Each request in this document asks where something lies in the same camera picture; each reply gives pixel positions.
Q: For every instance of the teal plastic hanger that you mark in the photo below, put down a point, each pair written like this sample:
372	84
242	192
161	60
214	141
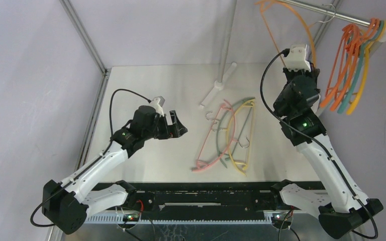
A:
352	76

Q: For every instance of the pale yellow hanger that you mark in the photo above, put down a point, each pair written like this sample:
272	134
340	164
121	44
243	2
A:
239	142

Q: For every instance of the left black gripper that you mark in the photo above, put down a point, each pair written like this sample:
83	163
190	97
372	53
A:
167	133

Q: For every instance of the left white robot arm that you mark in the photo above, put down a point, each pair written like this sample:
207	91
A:
70	202

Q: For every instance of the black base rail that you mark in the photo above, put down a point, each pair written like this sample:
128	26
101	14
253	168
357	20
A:
250	195

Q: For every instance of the clothes rack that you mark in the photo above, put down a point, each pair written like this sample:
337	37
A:
360	39

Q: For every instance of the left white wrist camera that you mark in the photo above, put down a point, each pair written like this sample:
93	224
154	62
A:
157	103

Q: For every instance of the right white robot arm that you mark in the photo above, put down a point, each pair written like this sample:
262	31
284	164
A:
345	207

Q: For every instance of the pink hanger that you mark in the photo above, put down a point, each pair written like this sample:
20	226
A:
214	148

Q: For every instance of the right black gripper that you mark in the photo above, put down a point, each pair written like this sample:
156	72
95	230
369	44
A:
300	73

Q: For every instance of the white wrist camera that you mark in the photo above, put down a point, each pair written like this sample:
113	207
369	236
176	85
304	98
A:
297	58
157	103

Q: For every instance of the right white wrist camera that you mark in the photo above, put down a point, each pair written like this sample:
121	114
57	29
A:
297	58

